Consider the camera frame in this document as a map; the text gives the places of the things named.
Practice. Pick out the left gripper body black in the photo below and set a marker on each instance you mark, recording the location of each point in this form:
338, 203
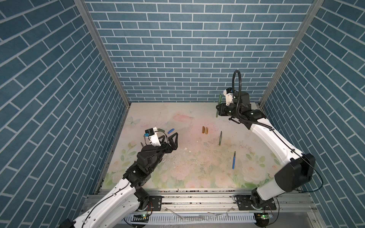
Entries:
158, 152

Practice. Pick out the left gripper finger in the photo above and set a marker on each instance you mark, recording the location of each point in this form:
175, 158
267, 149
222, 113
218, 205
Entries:
165, 139
173, 140

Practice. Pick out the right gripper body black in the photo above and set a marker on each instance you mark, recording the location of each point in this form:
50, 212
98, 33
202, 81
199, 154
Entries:
229, 110

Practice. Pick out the green pen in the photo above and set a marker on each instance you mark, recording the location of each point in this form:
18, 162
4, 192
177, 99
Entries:
218, 105
220, 138

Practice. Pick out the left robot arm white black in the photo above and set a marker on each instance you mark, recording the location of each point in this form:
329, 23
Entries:
128, 195

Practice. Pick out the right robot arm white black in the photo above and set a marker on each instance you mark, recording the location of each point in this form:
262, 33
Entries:
297, 167

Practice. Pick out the blue pen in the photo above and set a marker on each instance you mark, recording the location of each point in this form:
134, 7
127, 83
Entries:
233, 160

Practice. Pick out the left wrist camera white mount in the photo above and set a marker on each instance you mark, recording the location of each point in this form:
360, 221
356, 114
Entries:
151, 134

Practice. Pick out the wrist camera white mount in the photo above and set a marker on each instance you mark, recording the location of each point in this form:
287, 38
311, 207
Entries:
229, 98
151, 134

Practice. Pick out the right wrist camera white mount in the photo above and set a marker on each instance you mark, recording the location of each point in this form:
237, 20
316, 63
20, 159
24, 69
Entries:
229, 98

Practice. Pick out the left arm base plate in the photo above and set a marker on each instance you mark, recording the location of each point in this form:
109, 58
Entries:
152, 203

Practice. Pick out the white perforated cable tray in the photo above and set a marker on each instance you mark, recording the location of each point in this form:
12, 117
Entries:
190, 218

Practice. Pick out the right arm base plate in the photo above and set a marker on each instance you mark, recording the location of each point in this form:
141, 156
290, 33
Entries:
248, 203

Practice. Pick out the aluminium mounting rail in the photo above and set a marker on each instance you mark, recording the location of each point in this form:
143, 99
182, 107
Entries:
221, 201

